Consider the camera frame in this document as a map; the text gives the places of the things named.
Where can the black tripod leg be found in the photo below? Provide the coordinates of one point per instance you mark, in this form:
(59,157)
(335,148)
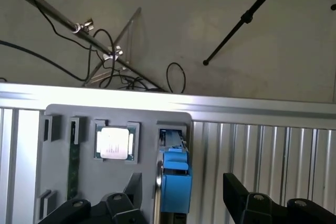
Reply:
(246,18)

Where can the green RAM stick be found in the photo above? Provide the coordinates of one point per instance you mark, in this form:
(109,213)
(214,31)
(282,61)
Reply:
(74,171)

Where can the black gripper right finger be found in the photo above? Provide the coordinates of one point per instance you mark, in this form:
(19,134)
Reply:
(236,203)

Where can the dark metal stand pole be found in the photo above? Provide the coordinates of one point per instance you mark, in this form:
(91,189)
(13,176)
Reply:
(52,11)

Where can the silver stand leg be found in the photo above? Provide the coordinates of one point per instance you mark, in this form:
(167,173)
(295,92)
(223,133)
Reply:
(118,37)

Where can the grey parts rack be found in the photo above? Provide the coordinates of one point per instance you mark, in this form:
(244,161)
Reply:
(118,113)

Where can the silver CPU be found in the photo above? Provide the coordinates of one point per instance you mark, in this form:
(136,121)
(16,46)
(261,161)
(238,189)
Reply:
(115,142)

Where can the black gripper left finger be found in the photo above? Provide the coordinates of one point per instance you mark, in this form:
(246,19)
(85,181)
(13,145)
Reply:
(131,203)

